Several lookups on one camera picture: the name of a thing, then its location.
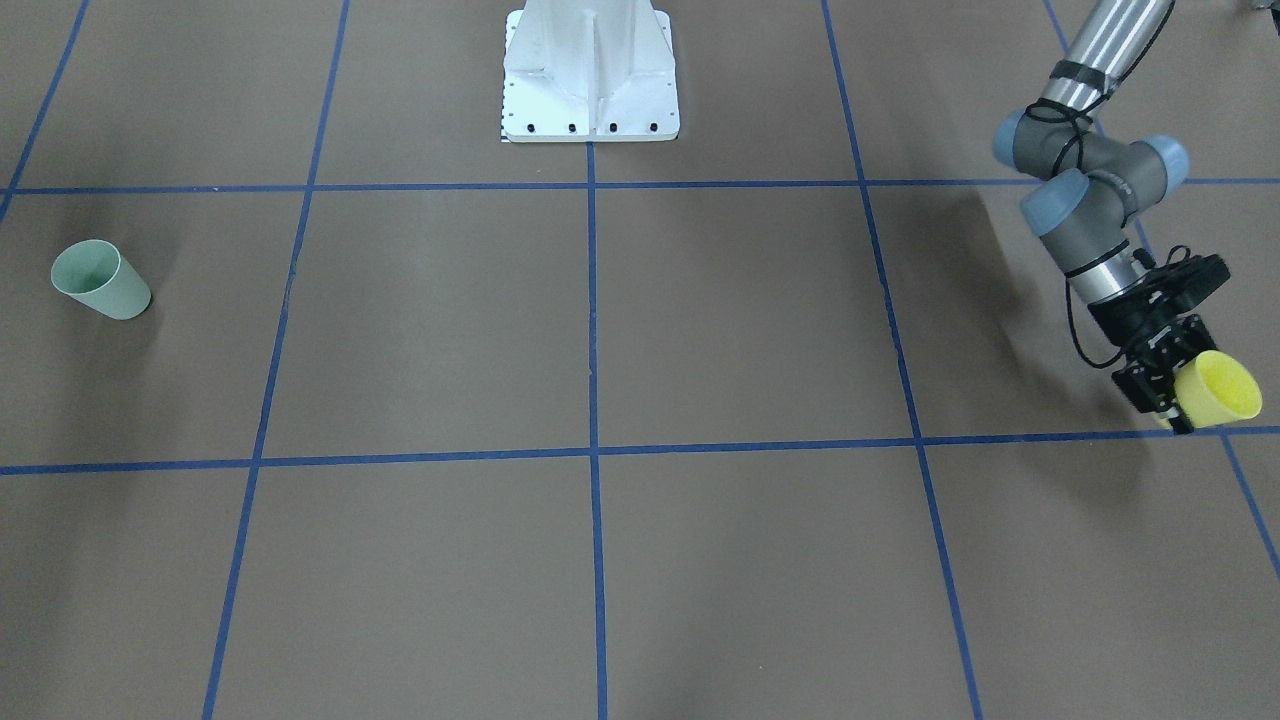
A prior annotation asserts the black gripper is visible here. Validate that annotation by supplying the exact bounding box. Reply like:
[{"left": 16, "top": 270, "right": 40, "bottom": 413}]
[{"left": 1087, "top": 284, "right": 1213, "bottom": 436}]

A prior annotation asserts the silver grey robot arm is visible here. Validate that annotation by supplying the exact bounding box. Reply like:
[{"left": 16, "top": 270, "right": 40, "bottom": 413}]
[{"left": 992, "top": 1, "right": 1201, "bottom": 434}]

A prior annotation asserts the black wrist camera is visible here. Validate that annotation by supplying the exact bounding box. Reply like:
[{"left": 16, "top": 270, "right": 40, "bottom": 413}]
[{"left": 1144, "top": 254, "right": 1231, "bottom": 315}]

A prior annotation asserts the yellow plastic cup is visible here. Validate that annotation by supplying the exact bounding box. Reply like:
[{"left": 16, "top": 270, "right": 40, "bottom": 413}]
[{"left": 1172, "top": 350, "right": 1263, "bottom": 429}]

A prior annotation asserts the light green plastic cup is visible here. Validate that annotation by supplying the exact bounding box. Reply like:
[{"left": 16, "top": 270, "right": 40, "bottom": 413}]
[{"left": 50, "top": 240, "right": 154, "bottom": 322}]

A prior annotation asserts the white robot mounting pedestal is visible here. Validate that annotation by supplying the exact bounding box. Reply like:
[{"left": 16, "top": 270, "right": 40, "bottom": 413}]
[{"left": 500, "top": 1, "right": 681, "bottom": 143}]

